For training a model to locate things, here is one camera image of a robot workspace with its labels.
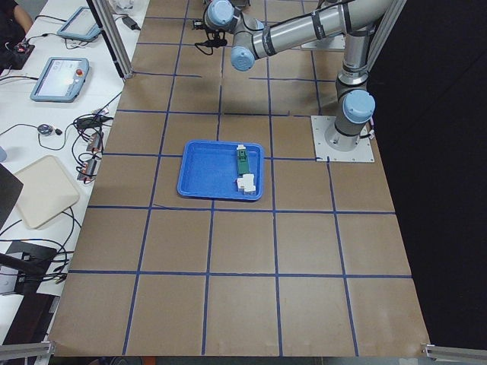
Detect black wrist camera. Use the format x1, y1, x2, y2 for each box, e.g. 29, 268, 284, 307
205, 30, 228, 48

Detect near blue teach pendant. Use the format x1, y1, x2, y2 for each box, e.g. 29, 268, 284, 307
30, 57, 90, 103

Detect blue teach pendant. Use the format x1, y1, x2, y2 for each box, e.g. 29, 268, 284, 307
56, 6, 100, 42
30, 57, 90, 103

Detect far blue teach pendant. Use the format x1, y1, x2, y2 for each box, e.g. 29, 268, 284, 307
56, 6, 100, 42

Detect black box on desk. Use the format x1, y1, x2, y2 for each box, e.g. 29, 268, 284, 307
1, 240, 57, 295

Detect round silver puck device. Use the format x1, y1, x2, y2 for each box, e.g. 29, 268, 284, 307
37, 124, 56, 137

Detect black laptop corner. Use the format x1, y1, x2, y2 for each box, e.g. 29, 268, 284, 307
0, 165, 24, 227

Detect aluminium frame post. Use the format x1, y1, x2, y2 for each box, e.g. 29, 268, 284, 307
87, 0, 133, 80

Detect black power adapter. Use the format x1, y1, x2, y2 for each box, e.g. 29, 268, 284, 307
123, 16, 141, 30

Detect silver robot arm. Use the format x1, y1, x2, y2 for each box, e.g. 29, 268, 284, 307
202, 1, 405, 97

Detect beige plastic tray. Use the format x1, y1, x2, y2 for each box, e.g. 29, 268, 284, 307
14, 155, 80, 229

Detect white relay module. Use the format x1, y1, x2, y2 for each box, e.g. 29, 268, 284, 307
235, 173, 256, 195

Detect blue plastic tray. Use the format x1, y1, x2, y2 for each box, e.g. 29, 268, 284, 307
177, 140, 265, 201

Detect green terminal block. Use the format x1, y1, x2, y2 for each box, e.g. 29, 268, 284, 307
236, 144, 250, 176

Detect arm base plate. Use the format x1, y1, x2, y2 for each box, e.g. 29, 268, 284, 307
311, 116, 374, 163
301, 34, 345, 52

